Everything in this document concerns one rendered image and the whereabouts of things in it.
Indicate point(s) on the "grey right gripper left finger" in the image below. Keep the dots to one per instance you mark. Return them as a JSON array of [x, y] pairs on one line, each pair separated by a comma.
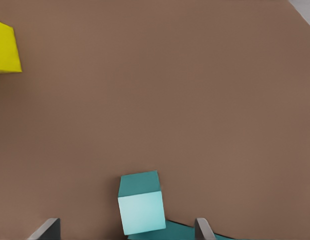
[[50, 231]]

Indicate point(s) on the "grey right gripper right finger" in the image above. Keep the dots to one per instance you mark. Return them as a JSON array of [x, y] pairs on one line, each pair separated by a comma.
[[202, 231]]

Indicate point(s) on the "yellow cube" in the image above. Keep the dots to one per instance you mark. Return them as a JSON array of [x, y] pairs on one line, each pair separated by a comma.
[[5, 50]]

